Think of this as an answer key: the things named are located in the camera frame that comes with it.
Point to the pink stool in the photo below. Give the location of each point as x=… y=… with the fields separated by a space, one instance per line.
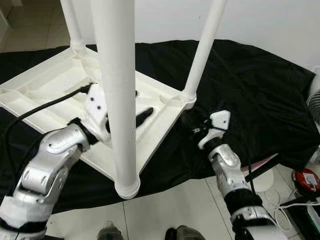
x=260 y=163

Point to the black metal table leg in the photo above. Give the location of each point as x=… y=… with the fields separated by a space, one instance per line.
x=262 y=169

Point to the white round fan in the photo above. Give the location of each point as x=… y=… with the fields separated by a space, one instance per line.
x=314 y=102

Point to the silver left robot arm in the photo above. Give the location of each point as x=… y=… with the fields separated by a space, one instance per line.
x=50 y=160

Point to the white plastic table leg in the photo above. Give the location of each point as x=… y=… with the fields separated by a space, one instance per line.
x=72 y=25
x=205 y=45
x=117 y=75

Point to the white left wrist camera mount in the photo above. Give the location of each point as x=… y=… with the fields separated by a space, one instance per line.
x=95 y=107

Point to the grey right robot foot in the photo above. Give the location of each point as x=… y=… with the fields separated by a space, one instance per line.
x=185 y=234

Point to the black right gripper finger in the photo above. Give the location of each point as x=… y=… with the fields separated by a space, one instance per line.
x=190 y=120

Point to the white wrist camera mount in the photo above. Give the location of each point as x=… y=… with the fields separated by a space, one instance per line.
x=95 y=107
x=220 y=119

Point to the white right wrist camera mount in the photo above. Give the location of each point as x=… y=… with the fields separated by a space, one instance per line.
x=220 y=119

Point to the grey left robot foot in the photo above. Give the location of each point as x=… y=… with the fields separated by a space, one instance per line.
x=110 y=232

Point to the red round canister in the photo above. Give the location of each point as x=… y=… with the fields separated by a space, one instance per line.
x=305 y=180

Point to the white plastic children table top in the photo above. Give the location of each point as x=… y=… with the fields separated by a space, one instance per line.
x=50 y=85

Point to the black table cloth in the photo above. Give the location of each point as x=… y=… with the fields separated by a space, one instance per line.
x=250 y=90

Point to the grey robot foot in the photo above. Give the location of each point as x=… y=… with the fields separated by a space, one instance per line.
x=185 y=234
x=110 y=232

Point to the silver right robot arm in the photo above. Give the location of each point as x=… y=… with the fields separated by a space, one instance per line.
x=227 y=170

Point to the white round floor base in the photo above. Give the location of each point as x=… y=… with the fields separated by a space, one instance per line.
x=265 y=182

